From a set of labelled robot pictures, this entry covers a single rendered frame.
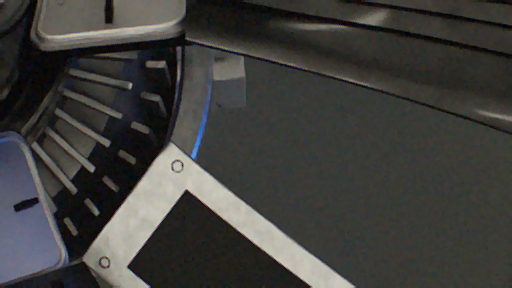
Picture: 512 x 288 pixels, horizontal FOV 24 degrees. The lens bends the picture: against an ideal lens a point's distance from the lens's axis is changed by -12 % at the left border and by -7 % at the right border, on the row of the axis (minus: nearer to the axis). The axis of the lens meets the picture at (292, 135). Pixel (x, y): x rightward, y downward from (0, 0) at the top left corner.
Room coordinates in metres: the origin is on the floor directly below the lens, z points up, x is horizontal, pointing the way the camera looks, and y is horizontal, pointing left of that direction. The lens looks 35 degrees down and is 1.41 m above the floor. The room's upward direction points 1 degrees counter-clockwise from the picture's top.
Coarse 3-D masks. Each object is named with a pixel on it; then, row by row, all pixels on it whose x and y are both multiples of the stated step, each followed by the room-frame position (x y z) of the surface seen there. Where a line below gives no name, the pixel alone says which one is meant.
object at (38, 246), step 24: (0, 144) 0.41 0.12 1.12; (24, 144) 0.42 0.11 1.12; (0, 168) 0.40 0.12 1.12; (24, 168) 0.41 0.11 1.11; (0, 192) 0.39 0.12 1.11; (24, 192) 0.40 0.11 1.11; (0, 216) 0.38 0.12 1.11; (24, 216) 0.39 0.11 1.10; (48, 216) 0.40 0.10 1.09; (0, 240) 0.37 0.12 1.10; (24, 240) 0.38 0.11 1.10; (48, 240) 0.39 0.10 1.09; (0, 264) 0.36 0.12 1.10; (24, 264) 0.37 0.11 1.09; (48, 264) 0.38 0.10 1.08
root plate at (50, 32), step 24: (48, 0) 0.42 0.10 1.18; (72, 0) 0.42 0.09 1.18; (96, 0) 0.42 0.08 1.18; (120, 0) 0.42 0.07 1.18; (144, 0) 0.42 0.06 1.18; (168, 0) 0.42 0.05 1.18; (48, 24) 0.40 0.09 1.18; (72, 24) 0.40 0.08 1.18; (96, 24) 0.40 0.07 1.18; (120, 24) 0.40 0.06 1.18; (144, 24) 0.40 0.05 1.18; (168, 24) 0.39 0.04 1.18; (48, 48) 0.39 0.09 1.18
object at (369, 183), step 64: (256, 64) 1.14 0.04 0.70; (256, 128) 1.14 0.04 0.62; (320, 128) 1.15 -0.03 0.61; (384, 128) 1.15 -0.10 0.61; (448, 128) 1.16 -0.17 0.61; (256, 192) 1.14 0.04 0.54; (320, 192) 1.15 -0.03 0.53; (384, 192) 1.15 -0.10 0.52; (448, 192) 1.16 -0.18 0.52; (320, 256) 1.15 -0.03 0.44; (384, 256) 1.15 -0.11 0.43; (448, 256) 1.16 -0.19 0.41
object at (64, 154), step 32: (96, 64) 0.50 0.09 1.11; (128, 64) 0.50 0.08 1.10; (160, 64) 0.51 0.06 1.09; (64, 96) 0.48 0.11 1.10; (96, 96) 0.49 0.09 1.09; (128, 96) 0.50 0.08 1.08; (160, 96) 0.50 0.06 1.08; (64, 128) 0.48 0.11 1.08; (96, 128) 0.48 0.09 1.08; (128, 128) 0.51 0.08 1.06; (160, 128) 0.56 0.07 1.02; (64, 160) 0.47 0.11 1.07; (96, 160) 0.48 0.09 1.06; (128, 160) 0.48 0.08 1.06; (64, 192) 0.46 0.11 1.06; (96, 192) 0.50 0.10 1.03; (128, 192) 0.52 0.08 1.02; (64, 224) 0.49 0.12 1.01; (96, 224) 0.53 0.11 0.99
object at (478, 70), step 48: (192, 0) 0.41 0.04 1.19; (240, 0) 0.40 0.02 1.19; (288, 0) 0.40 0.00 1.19; (336, 0) 0.40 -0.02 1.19; (384, 0) 0.40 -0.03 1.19; (432, 0) 0.41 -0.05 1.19; (480, 0) 0.41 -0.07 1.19; (240, 48) 0.38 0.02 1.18; (288, 48) 0.38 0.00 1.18; (336, 48) 0.38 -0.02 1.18; (384, 48) 0.38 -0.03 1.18; (432, 48) 0.38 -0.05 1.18; (480, 48) 0.38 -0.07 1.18; (432, 96) 0.36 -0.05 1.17; (480, 96) 0.36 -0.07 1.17
